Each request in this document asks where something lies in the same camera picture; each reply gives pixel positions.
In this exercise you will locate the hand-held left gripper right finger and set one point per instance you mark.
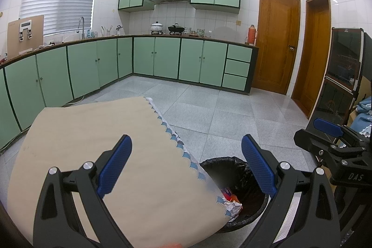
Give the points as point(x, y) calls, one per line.
point(258, 166)

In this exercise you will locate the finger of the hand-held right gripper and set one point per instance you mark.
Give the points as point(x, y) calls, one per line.
point(314, 142)
point(328, 126)

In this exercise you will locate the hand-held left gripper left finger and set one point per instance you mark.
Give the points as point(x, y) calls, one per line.
point(114, 166)

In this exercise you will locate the black bag-lined trash bin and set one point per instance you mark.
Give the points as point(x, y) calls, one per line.
point(229, 172)

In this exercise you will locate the red printed packet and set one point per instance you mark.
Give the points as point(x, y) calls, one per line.
point(228, 194)

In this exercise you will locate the white paper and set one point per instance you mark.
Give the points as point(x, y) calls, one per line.
point(232, 207)

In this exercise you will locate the blue cloth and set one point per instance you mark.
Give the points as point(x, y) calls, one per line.
point(363, 120)

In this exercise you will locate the cardboard box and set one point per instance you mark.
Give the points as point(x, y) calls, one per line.
point(366, 88)

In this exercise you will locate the white patterned under cloth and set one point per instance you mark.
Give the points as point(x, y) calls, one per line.
point(170, 131)

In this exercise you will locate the black glass-door cabinet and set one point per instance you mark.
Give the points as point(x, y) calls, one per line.
point(343, 62)

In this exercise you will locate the plain wooden door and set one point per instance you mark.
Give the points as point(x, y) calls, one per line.
point(315, 56)

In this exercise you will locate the green drawer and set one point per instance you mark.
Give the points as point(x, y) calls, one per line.
point(239, 53)
point(234, 82)
point(237, 68)

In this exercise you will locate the green base cabinet run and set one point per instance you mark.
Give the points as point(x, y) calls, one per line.
point(84, 68)

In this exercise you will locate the orange thermos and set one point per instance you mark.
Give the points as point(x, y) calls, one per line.
point(252, 35)

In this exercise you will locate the utensil holder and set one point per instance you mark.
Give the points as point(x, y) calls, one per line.
point(107, 32)

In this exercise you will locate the metal faucet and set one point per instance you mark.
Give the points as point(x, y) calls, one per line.
point(82, 30)

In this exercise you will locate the white cooking pot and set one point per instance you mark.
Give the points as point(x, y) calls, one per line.
point(157, 28)

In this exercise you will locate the patterned jar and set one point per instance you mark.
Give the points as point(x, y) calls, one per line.
point(201, 32)

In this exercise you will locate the black wok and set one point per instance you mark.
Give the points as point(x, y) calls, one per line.
point(176, 29)

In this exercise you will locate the wooden board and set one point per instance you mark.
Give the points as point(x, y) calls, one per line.
point(37, 33)

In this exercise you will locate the white clip device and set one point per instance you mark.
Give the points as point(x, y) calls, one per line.
point(25, 25)

